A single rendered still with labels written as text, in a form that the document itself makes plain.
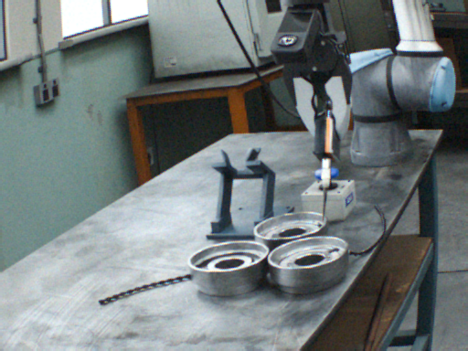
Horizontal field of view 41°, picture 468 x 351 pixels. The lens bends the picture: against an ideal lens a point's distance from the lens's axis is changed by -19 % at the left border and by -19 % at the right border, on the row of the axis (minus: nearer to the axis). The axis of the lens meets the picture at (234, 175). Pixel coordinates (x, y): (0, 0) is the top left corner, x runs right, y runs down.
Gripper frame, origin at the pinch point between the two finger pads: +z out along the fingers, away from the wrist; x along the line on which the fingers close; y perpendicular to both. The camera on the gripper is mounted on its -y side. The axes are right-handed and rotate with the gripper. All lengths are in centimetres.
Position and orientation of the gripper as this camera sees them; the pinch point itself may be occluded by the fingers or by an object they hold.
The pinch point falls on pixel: (327, 132)
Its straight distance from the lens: 97.7
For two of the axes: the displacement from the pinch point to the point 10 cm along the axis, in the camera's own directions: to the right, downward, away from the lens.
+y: 3.9, -3.0, 8.7
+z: 1.5, 9.5, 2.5
